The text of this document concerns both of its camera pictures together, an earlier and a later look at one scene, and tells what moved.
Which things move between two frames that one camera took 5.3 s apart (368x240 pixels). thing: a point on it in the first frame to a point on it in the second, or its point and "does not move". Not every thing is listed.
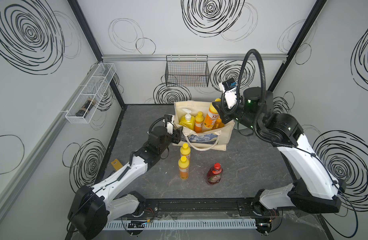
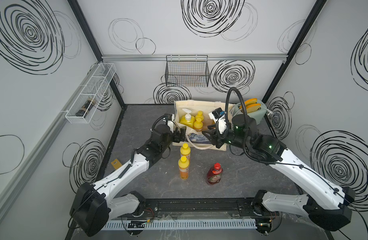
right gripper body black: (236, 113) to (227, 137)
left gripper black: (176, 137) does not move
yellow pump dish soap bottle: (187, 120) does not move
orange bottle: (183, 165) does not move
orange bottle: (185, 151) does not move
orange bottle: (212, 115) to (198, 125)
